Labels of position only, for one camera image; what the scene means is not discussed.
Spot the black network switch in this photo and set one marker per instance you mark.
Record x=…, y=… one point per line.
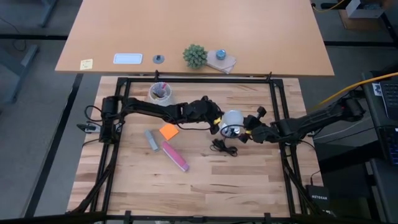
x=318, y=197

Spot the cardboard box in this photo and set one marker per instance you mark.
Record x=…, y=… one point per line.
x=363, y=24

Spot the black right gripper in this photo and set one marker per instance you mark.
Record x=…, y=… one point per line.
x=262, y=132

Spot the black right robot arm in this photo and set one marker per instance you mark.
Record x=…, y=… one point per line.
x=320, y=119

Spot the black grey clamp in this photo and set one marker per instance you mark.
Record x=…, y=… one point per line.
x=88, y=127

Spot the red pen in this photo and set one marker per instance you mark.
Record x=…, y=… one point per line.
x=163, y=86

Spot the grey box device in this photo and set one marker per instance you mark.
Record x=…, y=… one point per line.
x=363, y=11

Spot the tan wooden desk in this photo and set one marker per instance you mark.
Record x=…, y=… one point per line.
x=199, y=28

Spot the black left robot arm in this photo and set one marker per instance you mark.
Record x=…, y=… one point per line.
x=146, y=109

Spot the beige folded cloth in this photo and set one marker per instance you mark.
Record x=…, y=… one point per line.
x=224, y=63

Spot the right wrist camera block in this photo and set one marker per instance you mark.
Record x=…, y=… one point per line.
x=261, y=112

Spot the small grey stapler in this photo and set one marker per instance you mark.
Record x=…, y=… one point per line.
x=151, y=140

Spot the black laptop keyboard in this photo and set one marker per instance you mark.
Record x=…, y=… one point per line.
x=390, y=99

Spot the grey round desk grommet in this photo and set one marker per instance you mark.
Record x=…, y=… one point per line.
x=158, y=59

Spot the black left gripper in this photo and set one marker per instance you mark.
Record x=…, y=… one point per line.
x=202, y=112

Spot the green succulent plant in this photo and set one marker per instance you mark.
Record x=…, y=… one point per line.
x=195, y=56

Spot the black aluminium table frame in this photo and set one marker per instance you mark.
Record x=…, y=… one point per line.
x=199, y=80

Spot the blue round tin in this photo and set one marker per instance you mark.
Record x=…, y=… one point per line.
x=221, y=54

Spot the yellow sticky note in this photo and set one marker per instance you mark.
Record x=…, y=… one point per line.
x=86, y=64

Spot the white rectangular card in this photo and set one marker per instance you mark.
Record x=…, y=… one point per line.
x=127, y=58

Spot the pink white stapler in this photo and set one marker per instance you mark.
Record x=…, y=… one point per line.
x=175, y=156

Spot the orange sticky note pad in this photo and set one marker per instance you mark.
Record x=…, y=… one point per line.
x=169, y=131

